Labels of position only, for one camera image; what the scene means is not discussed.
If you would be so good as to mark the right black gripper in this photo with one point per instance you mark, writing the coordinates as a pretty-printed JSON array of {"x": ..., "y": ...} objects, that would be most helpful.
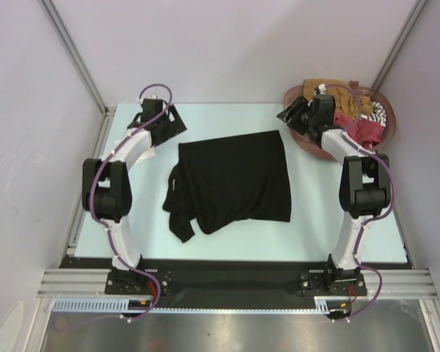
[{"x": 298, "y": 114}]

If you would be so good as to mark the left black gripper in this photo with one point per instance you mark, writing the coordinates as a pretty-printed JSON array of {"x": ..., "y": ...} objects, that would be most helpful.
[{"x": 167, "y": 125}]

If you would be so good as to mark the white tank top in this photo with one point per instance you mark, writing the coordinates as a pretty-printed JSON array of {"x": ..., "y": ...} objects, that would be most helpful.
[{"x": 147, "y": 154}]

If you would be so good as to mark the black tank top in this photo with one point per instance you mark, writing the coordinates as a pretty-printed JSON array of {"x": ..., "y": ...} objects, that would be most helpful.
[{"x": 219, "y": 181}]

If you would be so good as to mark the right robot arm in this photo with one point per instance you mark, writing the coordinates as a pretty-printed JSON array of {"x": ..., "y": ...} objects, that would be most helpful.
[{"x": 365, "y": 185}]

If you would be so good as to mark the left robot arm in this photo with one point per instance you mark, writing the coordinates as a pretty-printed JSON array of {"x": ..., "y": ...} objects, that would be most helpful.
[{"x": 106, "y": 188}]

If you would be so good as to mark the mustard tank top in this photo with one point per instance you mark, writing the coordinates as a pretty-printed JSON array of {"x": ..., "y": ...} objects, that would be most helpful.
[{"x": 340, "y": 90}]

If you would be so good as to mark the red tank top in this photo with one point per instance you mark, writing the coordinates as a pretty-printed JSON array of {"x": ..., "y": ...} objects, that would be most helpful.
[{"x": 367, "y": 133}]

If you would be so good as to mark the striped tank top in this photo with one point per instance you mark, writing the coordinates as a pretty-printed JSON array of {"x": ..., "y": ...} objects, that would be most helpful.
[{"x": 377, "y": 115}]

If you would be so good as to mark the pink laundry basket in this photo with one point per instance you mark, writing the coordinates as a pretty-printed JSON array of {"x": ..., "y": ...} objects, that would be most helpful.
[{"x": 367, "y": 96}]

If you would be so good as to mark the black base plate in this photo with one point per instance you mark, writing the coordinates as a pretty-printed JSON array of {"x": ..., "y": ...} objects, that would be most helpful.
[{"x": 239, "y": 285}]

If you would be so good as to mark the aluminium frame rail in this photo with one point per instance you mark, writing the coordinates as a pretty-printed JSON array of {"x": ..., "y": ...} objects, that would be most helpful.
[{"x": 76, "y": 282}]

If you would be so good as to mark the left grey cable duct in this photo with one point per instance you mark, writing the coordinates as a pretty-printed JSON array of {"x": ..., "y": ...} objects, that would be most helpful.
[{"x": 102, "y": 305}]

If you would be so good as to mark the grey cable duct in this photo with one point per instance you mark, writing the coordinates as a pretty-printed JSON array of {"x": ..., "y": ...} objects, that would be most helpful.
[
  {"x": 331, "y": 304},
  {"x": 102, "y": 305}
]

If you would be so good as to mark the right grey cable duct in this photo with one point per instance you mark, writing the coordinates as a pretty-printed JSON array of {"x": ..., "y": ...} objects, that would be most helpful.
[{"x": 331, "y": 304}]

